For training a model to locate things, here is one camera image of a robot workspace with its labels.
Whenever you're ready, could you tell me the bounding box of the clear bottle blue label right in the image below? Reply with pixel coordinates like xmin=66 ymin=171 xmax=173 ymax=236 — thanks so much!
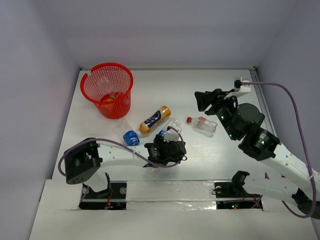
xmin=158 ymin=117 xmax=182 ymax=137

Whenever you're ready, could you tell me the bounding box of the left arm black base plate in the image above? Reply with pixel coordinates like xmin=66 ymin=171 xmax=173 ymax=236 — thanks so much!
xmin=78 ymin=181 xmax=127 ymax=211

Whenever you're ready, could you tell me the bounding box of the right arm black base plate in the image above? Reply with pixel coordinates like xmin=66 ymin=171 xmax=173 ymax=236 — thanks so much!
xmin=211 ymin=181 xmax=263 ymax=210

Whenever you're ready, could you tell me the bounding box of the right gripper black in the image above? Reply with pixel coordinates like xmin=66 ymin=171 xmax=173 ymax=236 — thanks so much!
xmin=195 ymin=87 xmax=239 ymax=140

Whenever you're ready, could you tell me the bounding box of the clear bottle with red cap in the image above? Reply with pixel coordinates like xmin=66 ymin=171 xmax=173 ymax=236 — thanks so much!
xmin=186 ymin=116 xmax=218 ymax=138

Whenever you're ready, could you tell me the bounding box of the clear bottle blue label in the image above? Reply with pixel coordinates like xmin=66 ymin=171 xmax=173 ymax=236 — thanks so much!
xmin=118 ymin=118 xmax=141 ymax=147
xmin=158 ymin=117 xmax=182 ymax=137

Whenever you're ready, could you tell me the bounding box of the clear bottle with white cap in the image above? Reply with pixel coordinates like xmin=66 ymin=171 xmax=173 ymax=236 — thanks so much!
xmin=96 ymin=76 xmax=121 ymax=98

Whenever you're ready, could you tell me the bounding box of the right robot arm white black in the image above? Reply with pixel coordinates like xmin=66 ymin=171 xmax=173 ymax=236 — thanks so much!
xmin=194 ymin=88 xmax=320 ymax=219

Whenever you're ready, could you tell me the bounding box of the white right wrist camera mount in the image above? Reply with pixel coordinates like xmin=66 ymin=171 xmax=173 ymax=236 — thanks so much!
xmin=224 ymin=77 xmax=251 ymax=100

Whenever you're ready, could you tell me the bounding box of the orange bottle with blue label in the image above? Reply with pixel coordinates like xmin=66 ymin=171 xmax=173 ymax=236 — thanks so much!
xmin=138 ymin=105 xmax=172 ymax=135

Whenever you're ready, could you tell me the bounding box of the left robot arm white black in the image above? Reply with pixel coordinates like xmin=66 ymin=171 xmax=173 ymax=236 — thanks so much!
xmin=58 ymin=133 xmax=187 ymax=185

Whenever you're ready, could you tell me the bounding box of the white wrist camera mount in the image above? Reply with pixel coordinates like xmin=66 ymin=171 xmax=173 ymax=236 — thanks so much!
xmin=224 ymin=77 xmax=251 ymax=100
xmin=163 ymin=126 xmax=182 ymax=143

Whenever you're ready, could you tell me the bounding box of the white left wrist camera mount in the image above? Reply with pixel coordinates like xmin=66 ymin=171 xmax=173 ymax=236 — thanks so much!
xmin=163 ymin=126 xmax=182 ymax=143

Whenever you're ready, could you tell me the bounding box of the small orange juice bottle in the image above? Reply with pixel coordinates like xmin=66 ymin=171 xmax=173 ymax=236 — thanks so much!
xmin=100 ymin=95 xmax=116 ymax=111

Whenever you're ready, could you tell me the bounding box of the red plastic mesh bin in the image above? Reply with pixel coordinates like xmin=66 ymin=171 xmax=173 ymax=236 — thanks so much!
xmin=80 ymin=62 xmax=134 ymax=120

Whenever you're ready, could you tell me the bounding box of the clear bottle blue label left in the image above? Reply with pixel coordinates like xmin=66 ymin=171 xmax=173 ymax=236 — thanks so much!
xmin=118 ymin=118 xmax=141 ymax=147

